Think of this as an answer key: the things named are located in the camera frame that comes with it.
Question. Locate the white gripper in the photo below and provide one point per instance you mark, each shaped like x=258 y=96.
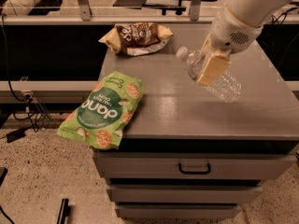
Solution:
x=229 y=32

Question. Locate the metal glass barrier frame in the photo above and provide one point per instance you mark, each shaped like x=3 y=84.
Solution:
x=103 y=10

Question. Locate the clear plastic water bottle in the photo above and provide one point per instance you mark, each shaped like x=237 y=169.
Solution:
x=224 y=86

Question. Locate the black floor bracket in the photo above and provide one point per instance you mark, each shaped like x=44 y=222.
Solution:
x=63 y=212

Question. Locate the seated person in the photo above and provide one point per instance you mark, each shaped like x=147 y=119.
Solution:
x=28 y=7

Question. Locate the black drawer handle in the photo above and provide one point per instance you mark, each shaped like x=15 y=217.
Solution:
x=194 y=170

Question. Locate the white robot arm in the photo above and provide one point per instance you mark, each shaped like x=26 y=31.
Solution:
x=255 y=12

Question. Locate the brown yellow snack bag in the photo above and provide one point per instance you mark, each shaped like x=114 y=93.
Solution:
x=136 y=39

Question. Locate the green rice chips bag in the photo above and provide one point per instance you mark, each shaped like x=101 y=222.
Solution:
x=101 y=118

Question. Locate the grey drawer cabinet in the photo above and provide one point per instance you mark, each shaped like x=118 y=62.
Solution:
x=245 y=143

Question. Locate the black power adapter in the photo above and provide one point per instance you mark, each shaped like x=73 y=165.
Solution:
x=15 y=135

